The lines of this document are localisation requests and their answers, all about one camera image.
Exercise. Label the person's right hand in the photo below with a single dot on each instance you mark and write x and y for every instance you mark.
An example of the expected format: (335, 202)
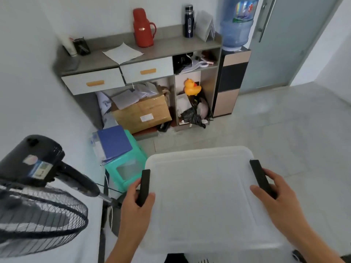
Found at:
(285, 210)

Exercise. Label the person's left hand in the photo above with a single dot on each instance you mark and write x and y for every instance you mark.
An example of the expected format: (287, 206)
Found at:
(131, 216)

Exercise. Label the person's left thumb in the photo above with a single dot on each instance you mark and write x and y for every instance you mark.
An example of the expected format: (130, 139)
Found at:
(149, 201)

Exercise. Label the person's right thumb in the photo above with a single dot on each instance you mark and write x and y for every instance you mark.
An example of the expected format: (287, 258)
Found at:
(260, 195)

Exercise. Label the clear storage box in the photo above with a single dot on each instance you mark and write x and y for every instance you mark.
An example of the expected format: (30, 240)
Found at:
(205, 199)

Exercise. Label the person's left forearm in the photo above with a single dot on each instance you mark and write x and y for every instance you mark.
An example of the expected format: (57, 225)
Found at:
(124, 250)

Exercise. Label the person's right forearm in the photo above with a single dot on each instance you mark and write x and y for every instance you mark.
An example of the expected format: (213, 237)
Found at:
(315, 249)

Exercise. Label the green plastic stool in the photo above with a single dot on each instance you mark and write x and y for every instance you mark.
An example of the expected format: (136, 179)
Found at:
(131, 172)

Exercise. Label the blue folder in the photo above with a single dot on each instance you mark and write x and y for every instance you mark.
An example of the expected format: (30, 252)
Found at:
(113, 142)

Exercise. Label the clear document folder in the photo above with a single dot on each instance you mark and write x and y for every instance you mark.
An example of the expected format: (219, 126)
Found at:
(96, 149)

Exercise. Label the brown cardboard box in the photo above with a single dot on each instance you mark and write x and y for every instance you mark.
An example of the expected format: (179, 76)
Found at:
(142, 112)

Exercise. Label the black plastic bag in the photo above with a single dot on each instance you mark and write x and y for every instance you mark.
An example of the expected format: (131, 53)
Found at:
(193, 115)

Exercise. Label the small white box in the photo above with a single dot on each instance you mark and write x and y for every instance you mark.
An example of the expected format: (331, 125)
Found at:
(183, 104)

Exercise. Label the loose white papers pile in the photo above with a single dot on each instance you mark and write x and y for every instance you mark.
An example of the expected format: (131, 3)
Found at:
(129, 97)

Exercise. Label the crumpled white papers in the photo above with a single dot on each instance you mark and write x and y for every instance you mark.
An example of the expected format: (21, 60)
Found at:
(102, 102)

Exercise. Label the beige black water dispenser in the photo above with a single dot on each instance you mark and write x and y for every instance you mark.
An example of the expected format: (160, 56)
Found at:
(231, 79)

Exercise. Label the yellow rubber duck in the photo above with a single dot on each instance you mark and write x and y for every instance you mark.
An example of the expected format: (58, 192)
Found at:
(192, 88)

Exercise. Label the black standing fan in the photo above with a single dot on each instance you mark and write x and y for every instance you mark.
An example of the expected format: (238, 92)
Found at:
(33, 167)

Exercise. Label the narrow white drawer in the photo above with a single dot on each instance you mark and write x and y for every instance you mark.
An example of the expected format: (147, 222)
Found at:
(146, 69)

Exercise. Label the wide white drawer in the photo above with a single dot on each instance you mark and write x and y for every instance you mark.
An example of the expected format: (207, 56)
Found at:
(93, 80)

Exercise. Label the black object on shelf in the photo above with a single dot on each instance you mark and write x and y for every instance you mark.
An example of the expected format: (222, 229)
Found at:
(181, 63)

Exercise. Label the white tape roll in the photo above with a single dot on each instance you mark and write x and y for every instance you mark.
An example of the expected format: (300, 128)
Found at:
(203, 64)

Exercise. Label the white paper sheet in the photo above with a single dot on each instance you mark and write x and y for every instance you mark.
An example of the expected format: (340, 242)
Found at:
(122, 53)

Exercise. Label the frosted glass door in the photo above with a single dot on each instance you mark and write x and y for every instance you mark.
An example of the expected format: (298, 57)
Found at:
(288, 43)

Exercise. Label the grey cabinet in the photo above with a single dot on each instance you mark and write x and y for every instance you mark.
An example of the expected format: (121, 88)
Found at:
(170, 43)

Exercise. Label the black pen holder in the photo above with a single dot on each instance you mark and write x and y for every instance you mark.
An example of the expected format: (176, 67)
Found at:
(81, 47)

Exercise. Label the red thermos jug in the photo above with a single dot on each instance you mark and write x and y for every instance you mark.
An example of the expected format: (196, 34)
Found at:
(142, 30)

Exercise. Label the large blue water bottle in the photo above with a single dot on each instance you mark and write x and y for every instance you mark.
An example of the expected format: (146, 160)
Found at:
(237, 24)

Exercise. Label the white tube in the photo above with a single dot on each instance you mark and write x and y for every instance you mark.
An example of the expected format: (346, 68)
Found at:
(70, 46)

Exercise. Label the folded white booklet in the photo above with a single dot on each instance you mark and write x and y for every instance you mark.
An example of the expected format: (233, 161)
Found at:
(204, 25)

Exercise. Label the dark blue flask bottle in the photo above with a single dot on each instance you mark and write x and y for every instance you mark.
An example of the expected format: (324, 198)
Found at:
(189, 23)

